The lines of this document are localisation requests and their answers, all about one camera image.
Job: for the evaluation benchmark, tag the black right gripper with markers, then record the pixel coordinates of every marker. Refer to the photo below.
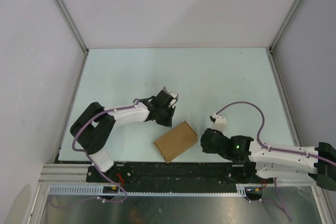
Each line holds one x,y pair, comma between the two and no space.
207,150

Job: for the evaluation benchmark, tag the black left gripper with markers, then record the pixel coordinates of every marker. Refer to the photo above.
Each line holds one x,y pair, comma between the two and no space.
168,122

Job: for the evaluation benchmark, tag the brown cardboard box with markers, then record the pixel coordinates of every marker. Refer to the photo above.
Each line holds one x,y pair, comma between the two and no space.
176,141

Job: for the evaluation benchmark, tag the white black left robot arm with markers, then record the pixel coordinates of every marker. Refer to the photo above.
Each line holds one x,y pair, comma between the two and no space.
93,127

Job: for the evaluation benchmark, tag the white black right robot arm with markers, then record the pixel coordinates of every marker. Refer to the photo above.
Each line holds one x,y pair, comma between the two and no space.
257,162

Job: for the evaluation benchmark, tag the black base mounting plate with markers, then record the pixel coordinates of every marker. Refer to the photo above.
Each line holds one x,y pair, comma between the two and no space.
168,174

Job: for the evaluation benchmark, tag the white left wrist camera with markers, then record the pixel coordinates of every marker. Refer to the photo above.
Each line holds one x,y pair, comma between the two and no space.
172,94

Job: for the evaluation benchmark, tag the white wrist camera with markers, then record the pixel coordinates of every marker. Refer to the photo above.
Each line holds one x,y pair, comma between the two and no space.
172,94
219,122

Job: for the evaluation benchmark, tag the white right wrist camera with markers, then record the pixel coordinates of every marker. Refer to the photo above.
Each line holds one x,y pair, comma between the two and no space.
219,122

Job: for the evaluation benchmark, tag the grey slotted cable duct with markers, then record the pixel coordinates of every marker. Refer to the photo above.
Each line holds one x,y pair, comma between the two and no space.
106,190

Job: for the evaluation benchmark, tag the aluminium rail right side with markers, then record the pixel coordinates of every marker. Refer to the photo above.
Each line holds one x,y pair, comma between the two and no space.
284,99

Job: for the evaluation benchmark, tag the aluminium front rail profile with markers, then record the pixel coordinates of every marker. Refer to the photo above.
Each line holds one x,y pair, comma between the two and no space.
63,173

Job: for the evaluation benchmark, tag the aluminium corner post left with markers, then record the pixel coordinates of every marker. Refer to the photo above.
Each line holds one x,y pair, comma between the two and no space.
71,24

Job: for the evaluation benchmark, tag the aluminium corner post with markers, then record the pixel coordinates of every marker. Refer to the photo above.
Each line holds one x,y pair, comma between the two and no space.
71,24
294,8

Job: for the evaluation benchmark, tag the aluminium corner post right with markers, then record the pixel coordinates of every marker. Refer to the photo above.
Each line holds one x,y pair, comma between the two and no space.
294,8

